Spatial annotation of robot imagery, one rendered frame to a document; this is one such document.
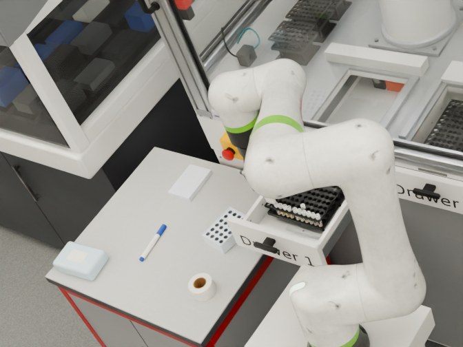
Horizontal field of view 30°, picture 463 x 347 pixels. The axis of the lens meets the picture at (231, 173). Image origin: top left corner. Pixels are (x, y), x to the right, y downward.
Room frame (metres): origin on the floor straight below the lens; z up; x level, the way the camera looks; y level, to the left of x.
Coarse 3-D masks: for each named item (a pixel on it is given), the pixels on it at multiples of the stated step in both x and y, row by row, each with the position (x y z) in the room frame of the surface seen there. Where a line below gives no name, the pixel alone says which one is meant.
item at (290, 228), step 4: (288, 224) 1.63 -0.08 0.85; (288, 228) 1.62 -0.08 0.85; (292, 228) 1.61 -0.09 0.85; (296, 228) 1.60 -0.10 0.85; (300, 228) 1.60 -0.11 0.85; (296, 232) 1.59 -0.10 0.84; (300, 232) 1.58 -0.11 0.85; (304, 232) 1.58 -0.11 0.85; (308, 232) 1.57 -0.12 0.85; (312, 232) 1.57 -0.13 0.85; (308, 236) 1.57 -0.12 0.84; (312, 236) 1.55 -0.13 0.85; (316, 236) 1.55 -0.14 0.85; (320, 236) 1.54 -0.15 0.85
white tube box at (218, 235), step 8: (232, 208) 1.83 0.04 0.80; (224, 216) 1.82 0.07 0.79; (240, 216) 1.79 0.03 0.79; (216, 224) 1.80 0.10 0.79; (224, 224) 1.78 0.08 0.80; (208, 232) 1.78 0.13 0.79; (216, 232) 1.77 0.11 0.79; (224, 232) 1.75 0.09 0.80; (208, 240) 1.76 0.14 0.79; (216, 240) 1.75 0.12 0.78; (224, 240) 1.72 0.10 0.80; (232, 240) 1.73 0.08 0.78; (216, 248) 1.73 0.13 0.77; (224, 248) 1.71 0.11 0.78
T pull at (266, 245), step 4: (264, 240) 1.55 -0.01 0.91; (268, 240) 1.54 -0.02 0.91; (272, 240) 1.54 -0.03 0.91; (256, 244) 1.55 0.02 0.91; (260, 244) 1.54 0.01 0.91; (264, 244) 1.54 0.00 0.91; (268, 244) 1.53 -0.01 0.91; (272, 244) 1.53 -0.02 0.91; (260, 248) 1.54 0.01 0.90; (264, 248) 1.53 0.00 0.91; (268, 248) 1.52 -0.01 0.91; (272, 248) 1.51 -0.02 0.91; (276, 248) 1.51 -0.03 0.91; (272, 252) 1.51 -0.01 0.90; (276, 252) 1.50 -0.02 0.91
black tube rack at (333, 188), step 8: (304, 192) 1.66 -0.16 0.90; (312, 192) 1.65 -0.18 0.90; (320, 192) 1.64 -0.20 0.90; (328, 192) 1.63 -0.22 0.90; (336, 192) 1.61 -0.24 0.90; (280, 200) 1.68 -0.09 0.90; (288, 200) 1.66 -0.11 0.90; (296, 200) 1.68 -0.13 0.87; (304, 200) 1.64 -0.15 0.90; (312, 200) 1.62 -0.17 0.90; (320, 200) 1.62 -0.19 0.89; (328, 200) 1.60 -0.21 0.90; (336, 200) 1.62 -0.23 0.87; (312, 208) 1.60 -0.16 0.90; (320, 208) 1.62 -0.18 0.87; (328, 208) 1.58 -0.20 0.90; (336, 208) 1.59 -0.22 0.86; (280, 216) 1.65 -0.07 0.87; (328, 216) 1.58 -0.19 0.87; (304, 224) 1.59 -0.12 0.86; (312, 224) 1.57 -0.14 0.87
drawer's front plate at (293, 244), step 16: (240, 224) 1.62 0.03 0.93; (256, 224) 1.60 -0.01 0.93; (240, 240) 1.65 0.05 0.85; (256, 240) 1.60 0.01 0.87; (288, 240) 1.51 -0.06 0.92; (304, 240) 1.48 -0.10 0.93; (272, 256) 1.57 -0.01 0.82; (288, 256) 1.52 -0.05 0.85; (304, 256) 1.48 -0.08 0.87; (320, 256) 1.44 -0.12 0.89
